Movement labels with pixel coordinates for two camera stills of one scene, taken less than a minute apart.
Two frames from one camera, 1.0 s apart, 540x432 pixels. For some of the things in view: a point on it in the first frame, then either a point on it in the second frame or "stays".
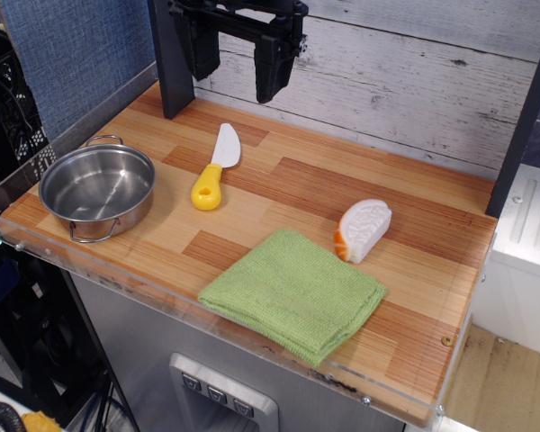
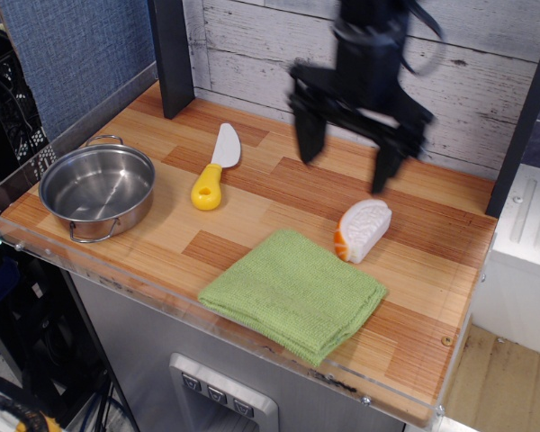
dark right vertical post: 517,159 stays
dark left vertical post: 175,75 stays
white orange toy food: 360,228 stays
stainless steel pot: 98,189 stays
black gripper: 276,27 → 367,93
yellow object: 40,422 → 20,427
